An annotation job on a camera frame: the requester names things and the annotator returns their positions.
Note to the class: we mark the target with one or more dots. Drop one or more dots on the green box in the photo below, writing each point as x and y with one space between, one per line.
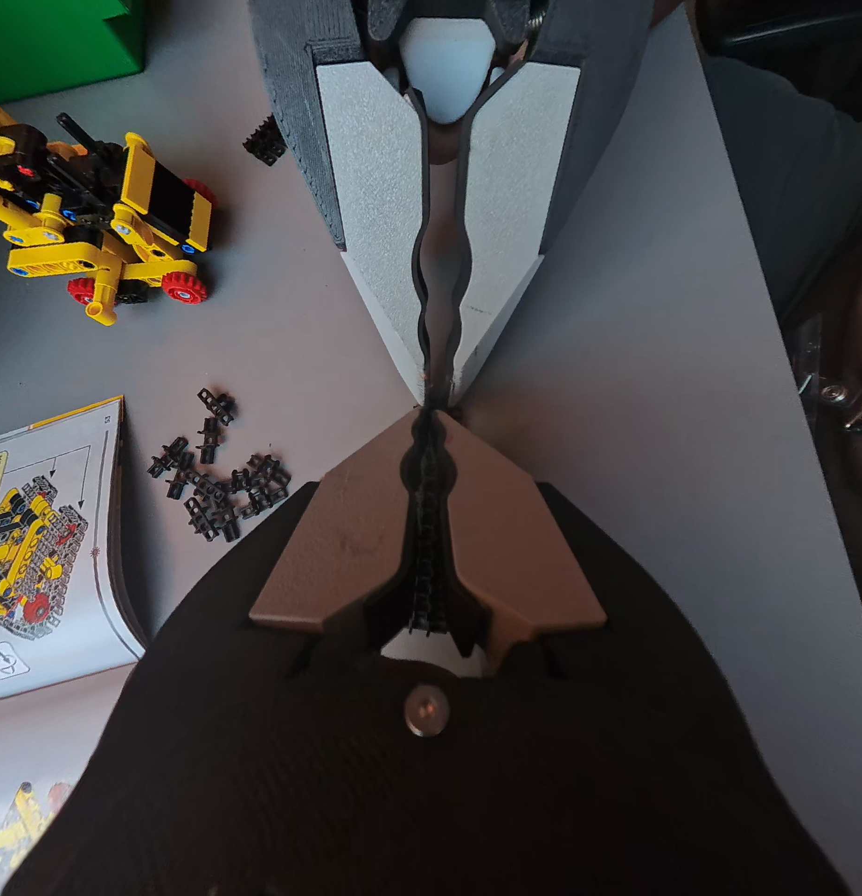
53 42

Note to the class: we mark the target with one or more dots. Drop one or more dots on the pile of black track links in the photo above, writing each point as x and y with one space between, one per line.
214 490

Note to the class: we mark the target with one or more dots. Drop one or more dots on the lego instruction booklet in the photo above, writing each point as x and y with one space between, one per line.
53 490

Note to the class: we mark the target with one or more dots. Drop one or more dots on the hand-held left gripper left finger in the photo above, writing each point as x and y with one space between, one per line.
333 546

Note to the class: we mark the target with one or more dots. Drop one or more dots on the yellow lego bulldozer model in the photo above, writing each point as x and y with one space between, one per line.
144 189

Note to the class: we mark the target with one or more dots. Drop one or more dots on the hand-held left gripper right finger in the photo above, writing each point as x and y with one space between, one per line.
522 553

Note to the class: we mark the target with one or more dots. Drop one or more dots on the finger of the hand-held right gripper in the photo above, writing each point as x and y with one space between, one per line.
368 175
522 175

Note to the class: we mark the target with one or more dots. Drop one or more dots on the black office chair armrest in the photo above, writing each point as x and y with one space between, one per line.
788 28

